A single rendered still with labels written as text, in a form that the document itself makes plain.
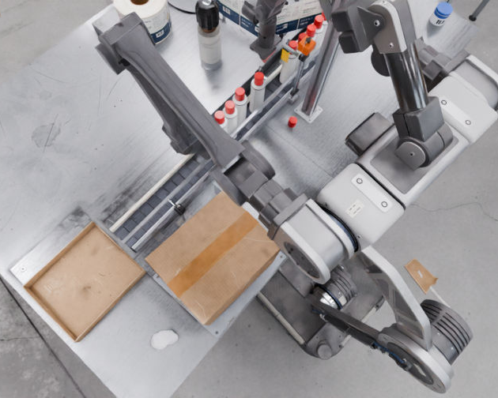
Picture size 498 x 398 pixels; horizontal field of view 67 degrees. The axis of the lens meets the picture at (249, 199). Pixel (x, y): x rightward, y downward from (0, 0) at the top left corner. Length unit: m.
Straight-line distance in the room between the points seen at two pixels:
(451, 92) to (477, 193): 1.91
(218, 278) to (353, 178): 0.50
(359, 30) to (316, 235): 0.34
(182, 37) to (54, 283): 1.08
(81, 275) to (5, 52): 2.09
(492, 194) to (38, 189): 2.50
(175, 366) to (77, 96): 1.10
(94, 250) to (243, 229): 0.59
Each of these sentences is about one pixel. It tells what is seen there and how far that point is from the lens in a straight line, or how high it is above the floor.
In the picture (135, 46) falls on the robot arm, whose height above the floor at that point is 1.58.
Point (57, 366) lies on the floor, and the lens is 2.34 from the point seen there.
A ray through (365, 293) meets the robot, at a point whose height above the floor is 0.24.
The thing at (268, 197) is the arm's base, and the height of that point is 1.48.
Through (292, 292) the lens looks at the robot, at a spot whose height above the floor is 0.24.
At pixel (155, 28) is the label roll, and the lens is 1.67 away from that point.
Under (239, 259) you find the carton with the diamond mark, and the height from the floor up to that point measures 1.12.
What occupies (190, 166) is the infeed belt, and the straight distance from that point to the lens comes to 1.40.
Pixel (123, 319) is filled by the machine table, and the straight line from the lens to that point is 1.37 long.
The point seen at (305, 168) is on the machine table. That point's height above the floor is 0.83.
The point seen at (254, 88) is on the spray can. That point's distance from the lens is 1.37.
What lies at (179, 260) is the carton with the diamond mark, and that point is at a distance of 1.06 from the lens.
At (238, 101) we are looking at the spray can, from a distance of 1.33.
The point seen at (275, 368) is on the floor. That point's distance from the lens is 2.17.
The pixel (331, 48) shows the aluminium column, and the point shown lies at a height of 1.22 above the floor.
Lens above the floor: 2.15
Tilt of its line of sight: 71 degrees down
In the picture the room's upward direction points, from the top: 7 degrees clockwise
